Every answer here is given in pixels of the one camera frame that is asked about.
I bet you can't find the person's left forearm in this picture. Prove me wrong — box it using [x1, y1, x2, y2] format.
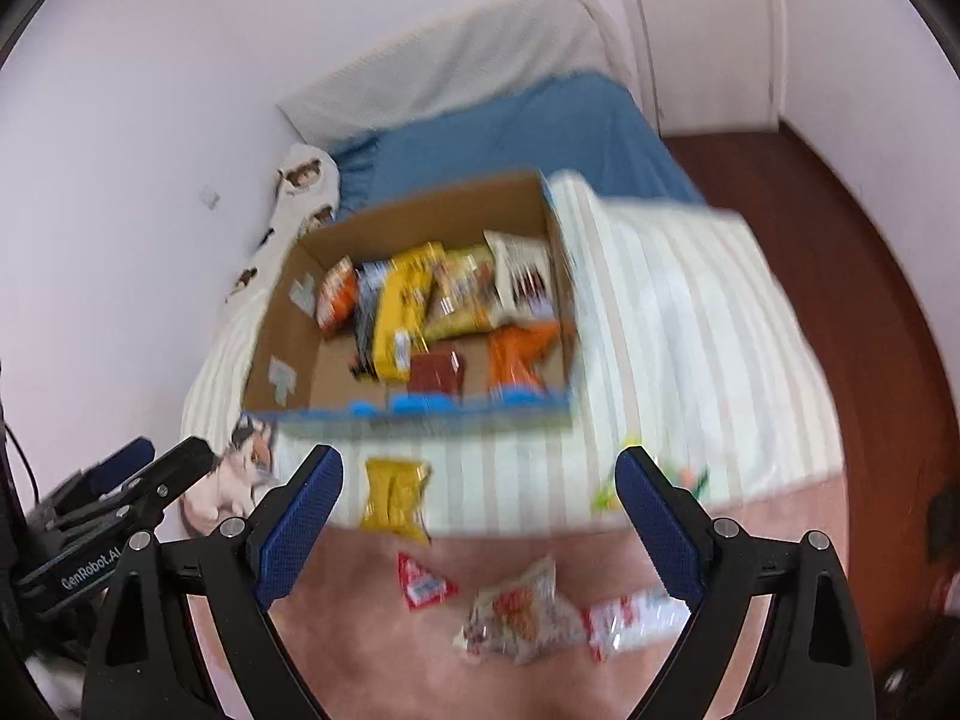
[22, 656, 87, 720]

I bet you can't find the printed cardboard box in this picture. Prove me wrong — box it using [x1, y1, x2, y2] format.
[241, 169, 578, 436]

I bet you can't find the black and yellow snack bag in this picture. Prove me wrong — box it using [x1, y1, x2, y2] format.
[349, 244, 443, 383]

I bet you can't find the white and red snack packet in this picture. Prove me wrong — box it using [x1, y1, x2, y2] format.
[583, 589, 691, 665]

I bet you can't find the clear mixed snack packet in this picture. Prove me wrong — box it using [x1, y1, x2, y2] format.
[452, 556, 587, 667]

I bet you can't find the yellow biscuit packet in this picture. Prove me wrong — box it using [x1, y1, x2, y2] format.
[420, 246, 500, 342]

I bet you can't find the black cable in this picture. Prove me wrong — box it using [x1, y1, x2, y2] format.
[0, 360, 42, 515]

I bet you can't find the brown snack packet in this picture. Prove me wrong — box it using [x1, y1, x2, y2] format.
[409, 346, 467, 397]

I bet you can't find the blue ruffled pillow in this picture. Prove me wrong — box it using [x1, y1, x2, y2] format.
[330, 131, 383, 215]

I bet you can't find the cat print blanket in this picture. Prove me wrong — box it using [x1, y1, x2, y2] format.
[180, 172, 848, 720]

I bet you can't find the black power adapter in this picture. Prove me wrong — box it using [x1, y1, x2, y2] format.
[926, 491, 960, 563]

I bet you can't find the white chocolate stick packet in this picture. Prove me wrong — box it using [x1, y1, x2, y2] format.
[484, 229, 560, 327]

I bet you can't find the grey pillow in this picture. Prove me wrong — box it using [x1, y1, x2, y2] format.
[277, 0, 631, 155]

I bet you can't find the blue bed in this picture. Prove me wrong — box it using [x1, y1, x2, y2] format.
[330, 73, 706, 230]

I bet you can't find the small red snack packet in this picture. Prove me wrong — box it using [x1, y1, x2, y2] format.
[396, 551, 460, 611]

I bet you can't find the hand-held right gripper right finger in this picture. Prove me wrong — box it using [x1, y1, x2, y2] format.
[615, 446, 878, 720]

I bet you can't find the bear print pillow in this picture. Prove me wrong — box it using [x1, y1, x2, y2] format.
[225, 142, 342, 305]

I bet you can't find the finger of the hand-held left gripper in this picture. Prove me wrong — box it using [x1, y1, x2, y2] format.
[79, 436, 156, 500]
[120, 435, 213, 541]

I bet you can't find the green candy ball packet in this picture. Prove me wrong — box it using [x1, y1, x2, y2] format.
[591, 435, 710, 515]

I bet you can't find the plain orange snack packet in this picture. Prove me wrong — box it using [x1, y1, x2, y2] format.
[484, 319, 563, 395]

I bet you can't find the gold snack packet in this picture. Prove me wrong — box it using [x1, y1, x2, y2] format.
[358, 457, 434, 545]

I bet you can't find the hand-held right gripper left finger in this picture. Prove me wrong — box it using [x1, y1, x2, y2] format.
[81, 444, 344, 720]

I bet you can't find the white door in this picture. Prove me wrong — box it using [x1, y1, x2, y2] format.
[607, 0, 785, 140]

